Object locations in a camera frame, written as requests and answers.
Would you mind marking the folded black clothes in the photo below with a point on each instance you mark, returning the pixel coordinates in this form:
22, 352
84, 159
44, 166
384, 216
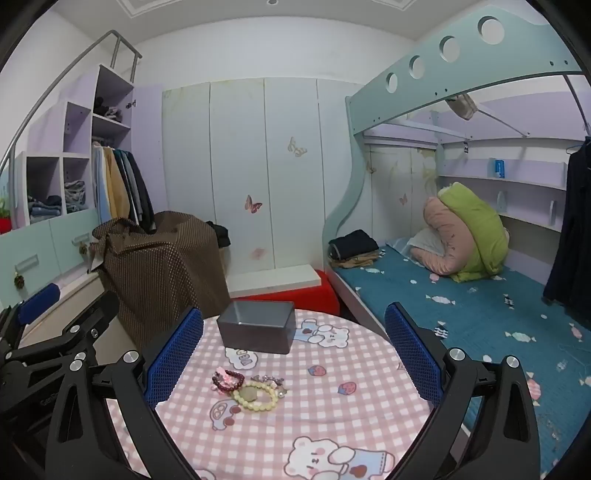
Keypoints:
353, 242

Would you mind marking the white board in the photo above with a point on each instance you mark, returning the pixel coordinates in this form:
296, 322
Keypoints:
272, 279

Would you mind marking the brown dotted fabric bag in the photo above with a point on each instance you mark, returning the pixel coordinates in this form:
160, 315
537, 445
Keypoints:
161, 277

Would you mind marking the red container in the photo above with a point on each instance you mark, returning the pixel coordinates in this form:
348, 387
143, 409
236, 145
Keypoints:
4, 225

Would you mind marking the round table, pink checked cloth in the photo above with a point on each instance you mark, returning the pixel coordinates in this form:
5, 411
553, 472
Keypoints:
323, 415

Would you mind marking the purple butterfly sticker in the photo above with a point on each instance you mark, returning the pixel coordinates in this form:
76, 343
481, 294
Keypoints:
253, 205

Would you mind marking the teal drawer cabinet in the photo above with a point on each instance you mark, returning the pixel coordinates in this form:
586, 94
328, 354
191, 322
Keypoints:
46, 249

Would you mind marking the dark clothes on shelf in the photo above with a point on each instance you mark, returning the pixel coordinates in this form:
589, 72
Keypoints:
107, 110

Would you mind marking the folded blue jeans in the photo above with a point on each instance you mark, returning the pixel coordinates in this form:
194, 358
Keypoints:
44, 210

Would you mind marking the folded tan clothes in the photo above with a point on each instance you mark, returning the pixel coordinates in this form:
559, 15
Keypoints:
355, 263

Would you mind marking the crumpled grey clothes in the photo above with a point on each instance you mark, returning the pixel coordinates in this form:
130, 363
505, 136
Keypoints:
75, 196

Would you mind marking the white pillow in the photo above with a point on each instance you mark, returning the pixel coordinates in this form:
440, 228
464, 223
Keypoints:
427, 240

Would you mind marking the beige cabinet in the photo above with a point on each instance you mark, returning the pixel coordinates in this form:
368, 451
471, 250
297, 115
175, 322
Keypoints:
111, 339

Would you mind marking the black clothes behind bag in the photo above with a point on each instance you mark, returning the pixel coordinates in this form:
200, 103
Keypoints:
221, 235

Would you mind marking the teal bunk bed frame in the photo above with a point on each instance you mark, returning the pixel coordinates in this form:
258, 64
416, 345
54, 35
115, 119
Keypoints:
369, 115

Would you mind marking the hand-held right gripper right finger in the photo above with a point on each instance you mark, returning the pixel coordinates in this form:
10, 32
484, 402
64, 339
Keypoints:
413, 355

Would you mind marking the black hanging coat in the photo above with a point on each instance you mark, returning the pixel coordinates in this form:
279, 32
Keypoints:
572, 230

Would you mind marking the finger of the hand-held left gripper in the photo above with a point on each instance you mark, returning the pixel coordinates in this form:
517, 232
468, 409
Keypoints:
39, 299
83, 330

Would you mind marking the blue candy print sheet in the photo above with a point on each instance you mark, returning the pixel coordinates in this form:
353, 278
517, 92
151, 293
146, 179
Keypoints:
485, 314

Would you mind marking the small pink butterfly sticker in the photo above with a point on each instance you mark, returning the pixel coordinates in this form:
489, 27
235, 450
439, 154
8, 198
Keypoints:
403, 199

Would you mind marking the grey hanging pouch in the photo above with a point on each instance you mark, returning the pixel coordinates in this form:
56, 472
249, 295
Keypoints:
461, 107

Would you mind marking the red stool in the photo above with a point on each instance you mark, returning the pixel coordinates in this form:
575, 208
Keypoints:
295, 297

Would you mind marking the row of hanging clothes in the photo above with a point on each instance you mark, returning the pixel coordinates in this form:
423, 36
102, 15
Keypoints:
120, 184

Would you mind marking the metal stair rail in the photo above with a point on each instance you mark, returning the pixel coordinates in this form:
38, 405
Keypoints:
60, 76

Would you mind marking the white wardrobe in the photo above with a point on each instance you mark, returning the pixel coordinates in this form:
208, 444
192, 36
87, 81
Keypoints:
235, 161

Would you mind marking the grey metal box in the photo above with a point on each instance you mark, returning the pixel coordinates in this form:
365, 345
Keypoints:
254, 337

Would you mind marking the lavender wall shelves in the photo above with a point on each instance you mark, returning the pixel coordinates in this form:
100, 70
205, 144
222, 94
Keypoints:
521, 182

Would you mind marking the blue box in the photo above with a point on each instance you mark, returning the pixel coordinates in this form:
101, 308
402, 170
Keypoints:
497, 168

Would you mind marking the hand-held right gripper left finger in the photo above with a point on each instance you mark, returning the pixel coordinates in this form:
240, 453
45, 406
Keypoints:
173, 357

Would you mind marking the pale butterfly sticker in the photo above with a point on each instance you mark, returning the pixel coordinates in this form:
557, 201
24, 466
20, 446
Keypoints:
296, 147

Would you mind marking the green quilt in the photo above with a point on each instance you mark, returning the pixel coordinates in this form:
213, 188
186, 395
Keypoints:
480, 230

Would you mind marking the pastel charm hair clip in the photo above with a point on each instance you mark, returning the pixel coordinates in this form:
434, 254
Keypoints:
277, 391

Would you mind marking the pink flower sticker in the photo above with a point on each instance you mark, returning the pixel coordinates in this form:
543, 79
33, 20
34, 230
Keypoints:
258, 253

